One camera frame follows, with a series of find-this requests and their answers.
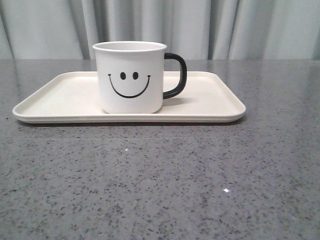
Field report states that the grey-white pleated curtain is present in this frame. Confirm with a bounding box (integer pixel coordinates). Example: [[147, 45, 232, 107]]
[[0, 0, 320, 60]]

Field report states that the white smiley mug black handle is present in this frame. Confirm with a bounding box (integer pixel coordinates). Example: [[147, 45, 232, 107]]
[[93, 41, 188, 114]]

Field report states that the cream rectangular plastic tray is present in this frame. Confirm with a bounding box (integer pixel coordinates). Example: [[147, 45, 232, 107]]
[[12, 71, 246, 124]]

